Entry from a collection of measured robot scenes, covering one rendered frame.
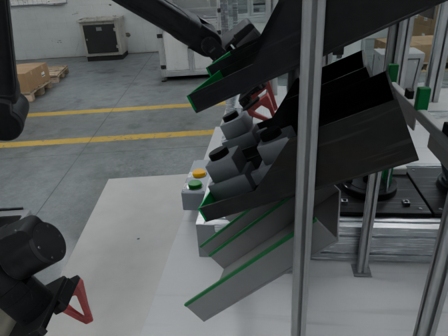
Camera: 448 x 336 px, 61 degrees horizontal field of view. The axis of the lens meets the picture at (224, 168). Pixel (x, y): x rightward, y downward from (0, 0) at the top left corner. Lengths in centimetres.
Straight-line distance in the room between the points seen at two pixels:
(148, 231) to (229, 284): 55
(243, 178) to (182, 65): 580
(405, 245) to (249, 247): 43
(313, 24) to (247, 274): 35
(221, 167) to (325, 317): 44
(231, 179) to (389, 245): 54
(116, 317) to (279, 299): 35
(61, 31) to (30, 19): 67
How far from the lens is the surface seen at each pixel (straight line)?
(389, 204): 103
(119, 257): 105
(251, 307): 87
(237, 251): 72
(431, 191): 112
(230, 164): 53
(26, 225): 55
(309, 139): 42
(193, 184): 108
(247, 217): 70
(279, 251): 54
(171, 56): 629
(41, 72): 664
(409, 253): 102
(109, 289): 97
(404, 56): 181
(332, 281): 94
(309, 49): 39
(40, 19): 969
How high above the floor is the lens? 150
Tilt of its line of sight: 27 degrees down
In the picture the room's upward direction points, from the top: 3 degrees counter-clockwise
